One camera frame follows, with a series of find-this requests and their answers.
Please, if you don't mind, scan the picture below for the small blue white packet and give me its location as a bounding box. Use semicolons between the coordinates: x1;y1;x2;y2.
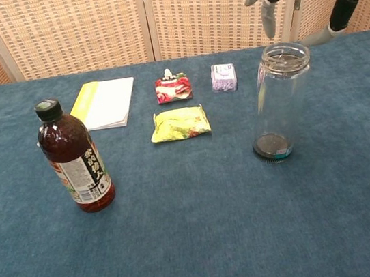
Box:
208;61;239;95

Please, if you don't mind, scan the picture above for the dark glass bottle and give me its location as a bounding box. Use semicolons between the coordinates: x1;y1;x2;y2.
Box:
31;90;119;220

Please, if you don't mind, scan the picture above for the yellow and white notebook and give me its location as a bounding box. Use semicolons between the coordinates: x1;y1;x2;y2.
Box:
66;75;142;135

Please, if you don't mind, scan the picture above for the tall clear glass cup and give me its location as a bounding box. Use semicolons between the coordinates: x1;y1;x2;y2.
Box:
238;38;326;167

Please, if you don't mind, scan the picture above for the blue table cloth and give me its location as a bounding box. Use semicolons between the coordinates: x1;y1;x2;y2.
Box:
0;29;370;277

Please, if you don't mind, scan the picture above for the yellow-green snack packet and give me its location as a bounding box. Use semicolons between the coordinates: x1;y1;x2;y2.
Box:
146;103;213;145

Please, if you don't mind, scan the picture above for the red drink pouch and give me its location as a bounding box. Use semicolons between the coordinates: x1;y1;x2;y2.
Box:
152;65;195;106

